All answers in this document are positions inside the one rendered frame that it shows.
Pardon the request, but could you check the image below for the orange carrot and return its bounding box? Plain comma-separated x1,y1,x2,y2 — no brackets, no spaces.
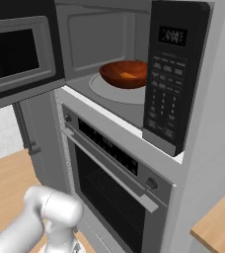
120,72,138,80

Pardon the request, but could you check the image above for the stainless steel wall oven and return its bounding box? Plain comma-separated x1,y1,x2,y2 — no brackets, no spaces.
60,103,177,253

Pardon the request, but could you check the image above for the white microwave turntable plate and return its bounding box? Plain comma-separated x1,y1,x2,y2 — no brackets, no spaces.
88,71,148,106

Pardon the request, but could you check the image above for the brown wooden bowl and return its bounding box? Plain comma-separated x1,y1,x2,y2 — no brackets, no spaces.
99,59,149,90

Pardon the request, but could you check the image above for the black microwave oven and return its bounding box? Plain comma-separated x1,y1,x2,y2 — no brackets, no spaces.
54,0,211,158

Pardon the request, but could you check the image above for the black microwave door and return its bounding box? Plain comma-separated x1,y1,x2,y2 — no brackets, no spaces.
0,0,66,114

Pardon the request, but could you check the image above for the silver oven door handle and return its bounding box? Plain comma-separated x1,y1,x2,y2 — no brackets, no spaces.
62,126,160,213

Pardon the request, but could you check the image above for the dark fridge handle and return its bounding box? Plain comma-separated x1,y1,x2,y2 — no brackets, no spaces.
13,102,41,156

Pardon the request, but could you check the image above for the grey tall cabinet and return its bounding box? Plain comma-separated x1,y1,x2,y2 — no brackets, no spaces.
55,0,225,253

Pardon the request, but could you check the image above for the oven door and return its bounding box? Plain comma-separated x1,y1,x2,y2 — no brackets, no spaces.
64,129,169,253

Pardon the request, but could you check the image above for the grey fridge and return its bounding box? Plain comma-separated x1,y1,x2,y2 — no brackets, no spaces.
13,91,73,196

